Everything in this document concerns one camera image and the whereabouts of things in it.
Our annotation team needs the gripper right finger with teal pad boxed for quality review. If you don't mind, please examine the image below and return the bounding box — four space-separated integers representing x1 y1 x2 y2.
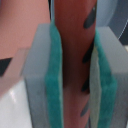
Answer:
89 27 128 128

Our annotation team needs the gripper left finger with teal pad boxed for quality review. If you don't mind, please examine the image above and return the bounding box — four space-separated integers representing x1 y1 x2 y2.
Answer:
22 22 64 128

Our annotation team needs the brown toy sausage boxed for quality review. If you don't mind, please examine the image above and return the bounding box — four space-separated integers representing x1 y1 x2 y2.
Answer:
54 0 97 128

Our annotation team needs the pink stove board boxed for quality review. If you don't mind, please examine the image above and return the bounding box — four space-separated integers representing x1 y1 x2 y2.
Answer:
0 0 50 77

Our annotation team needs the grey round bowl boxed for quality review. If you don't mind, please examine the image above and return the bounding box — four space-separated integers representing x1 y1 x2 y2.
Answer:
96 0 128 45

